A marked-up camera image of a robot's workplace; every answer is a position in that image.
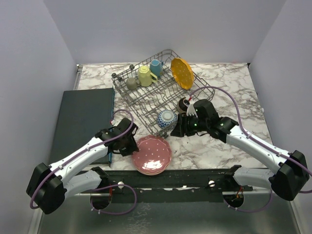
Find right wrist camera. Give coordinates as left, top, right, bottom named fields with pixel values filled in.
left=186, top=102, right=198, bottom=117

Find blue ceramic mug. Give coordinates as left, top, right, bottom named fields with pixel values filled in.
left=149, top=59, right=163, bottom=78

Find brown patterned bowl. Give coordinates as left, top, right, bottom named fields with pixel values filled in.
left=177, top=97, right=190, bottom=114

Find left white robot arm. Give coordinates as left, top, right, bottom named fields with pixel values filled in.
left=26, top=118, right=138, bottom=215

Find pink polka dot plate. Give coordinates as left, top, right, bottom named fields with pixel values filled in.
left=132, top=135, right=172, bottom=170

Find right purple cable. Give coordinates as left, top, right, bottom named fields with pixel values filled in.
left=187, top=86, right=312, bottom=213

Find grey ceramic mug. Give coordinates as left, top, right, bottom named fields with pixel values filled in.
left=126, top=77, right=140, bottom=90

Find yellow polka dot plate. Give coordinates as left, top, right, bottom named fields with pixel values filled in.
left=171, top=58, right=194, bottom=90

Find red blue patterned bowl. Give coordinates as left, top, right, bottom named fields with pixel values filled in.
left=157, top=110, right=177, bottom=128

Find light green ceramic mug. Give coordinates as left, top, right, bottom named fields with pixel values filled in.
left=138, top=65, right=158, bottom=87

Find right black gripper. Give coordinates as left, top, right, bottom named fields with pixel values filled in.
left=170, top=112, right=209, bottom=137

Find grey wire dish rack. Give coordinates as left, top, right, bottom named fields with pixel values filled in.
left=112, top=49, right=209, bottom=138

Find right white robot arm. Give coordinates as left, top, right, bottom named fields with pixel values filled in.
left=170, top=99, right=310, bottom=201

